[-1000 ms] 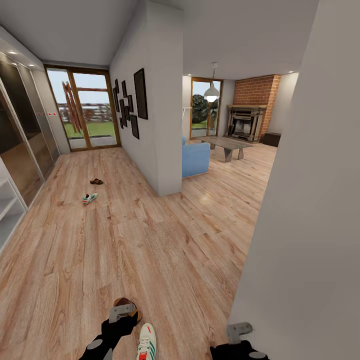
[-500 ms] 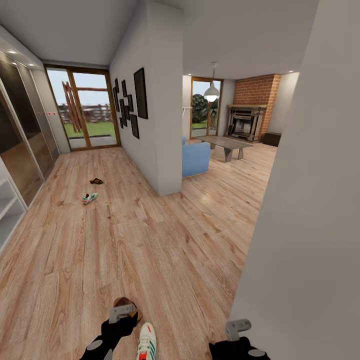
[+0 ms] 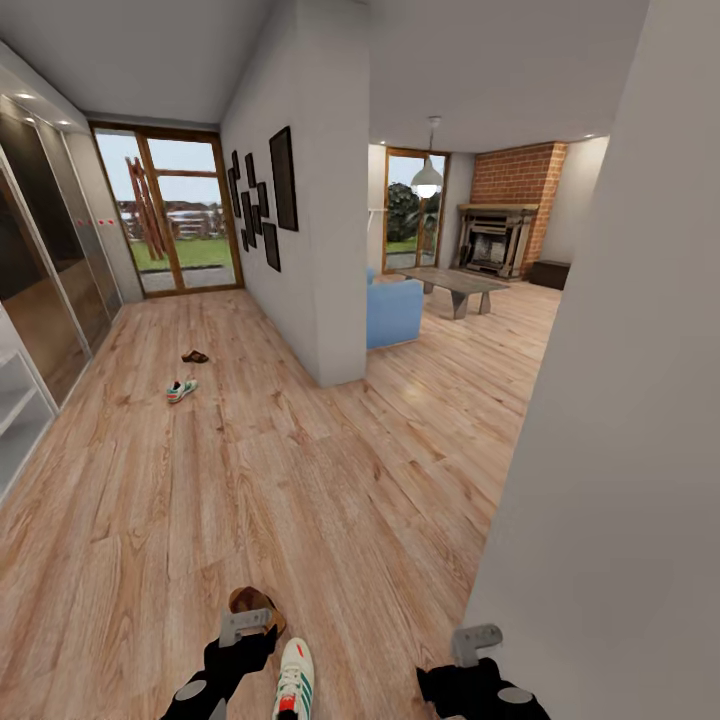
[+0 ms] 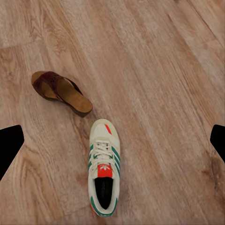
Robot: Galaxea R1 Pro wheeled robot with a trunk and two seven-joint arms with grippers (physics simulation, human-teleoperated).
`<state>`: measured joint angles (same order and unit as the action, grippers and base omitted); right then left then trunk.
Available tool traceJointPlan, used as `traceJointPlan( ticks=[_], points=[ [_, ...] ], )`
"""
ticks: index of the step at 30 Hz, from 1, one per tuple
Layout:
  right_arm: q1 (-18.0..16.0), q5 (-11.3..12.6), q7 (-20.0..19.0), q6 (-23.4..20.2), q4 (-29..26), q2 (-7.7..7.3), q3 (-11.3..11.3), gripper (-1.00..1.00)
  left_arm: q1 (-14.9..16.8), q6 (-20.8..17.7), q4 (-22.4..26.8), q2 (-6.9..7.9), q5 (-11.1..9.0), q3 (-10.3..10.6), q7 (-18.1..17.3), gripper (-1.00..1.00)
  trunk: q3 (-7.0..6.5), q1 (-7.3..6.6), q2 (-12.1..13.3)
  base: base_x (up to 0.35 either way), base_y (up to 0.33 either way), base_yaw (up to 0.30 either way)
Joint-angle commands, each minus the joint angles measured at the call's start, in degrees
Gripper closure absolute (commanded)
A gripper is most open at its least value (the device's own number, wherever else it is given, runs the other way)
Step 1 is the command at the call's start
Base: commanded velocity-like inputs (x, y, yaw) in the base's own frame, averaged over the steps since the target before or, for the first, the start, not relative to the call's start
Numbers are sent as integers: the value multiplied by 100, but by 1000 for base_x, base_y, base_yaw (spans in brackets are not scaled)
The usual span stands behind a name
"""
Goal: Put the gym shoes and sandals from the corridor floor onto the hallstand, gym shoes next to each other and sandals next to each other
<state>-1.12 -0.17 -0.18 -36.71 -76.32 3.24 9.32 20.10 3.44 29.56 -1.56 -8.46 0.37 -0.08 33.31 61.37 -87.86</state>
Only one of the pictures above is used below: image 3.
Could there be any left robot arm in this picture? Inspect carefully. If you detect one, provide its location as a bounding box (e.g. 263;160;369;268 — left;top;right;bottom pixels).
161;608;278;720

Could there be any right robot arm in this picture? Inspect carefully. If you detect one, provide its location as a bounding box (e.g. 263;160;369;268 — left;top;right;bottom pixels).
416;623;551;720

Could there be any gym shoe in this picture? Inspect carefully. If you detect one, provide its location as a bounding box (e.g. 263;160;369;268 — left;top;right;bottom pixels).
273;637;314;720
167;379;198;403

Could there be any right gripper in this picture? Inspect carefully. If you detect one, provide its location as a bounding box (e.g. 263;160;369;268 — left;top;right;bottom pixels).
416;657;499;720

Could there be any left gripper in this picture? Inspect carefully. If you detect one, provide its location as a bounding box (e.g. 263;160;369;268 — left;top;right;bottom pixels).
205;624;278;687

